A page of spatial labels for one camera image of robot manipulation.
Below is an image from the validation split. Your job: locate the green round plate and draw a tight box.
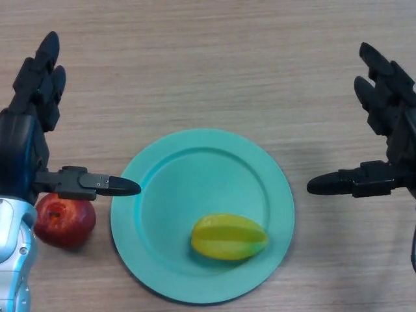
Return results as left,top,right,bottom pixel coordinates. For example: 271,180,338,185
110,128,295,306

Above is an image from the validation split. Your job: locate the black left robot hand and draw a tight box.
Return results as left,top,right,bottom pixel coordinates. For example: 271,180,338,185
0,31,142,206

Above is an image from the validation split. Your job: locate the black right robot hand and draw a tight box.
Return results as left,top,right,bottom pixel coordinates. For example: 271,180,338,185
307,42,416,204

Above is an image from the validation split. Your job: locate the yellow starfruit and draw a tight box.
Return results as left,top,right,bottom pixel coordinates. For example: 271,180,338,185
190,213,270,261

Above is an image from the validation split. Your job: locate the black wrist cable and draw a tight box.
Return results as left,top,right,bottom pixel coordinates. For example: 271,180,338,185
411,224,416,276

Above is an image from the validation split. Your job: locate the red apple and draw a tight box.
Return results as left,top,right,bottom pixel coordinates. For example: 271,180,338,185
33,192,97,250

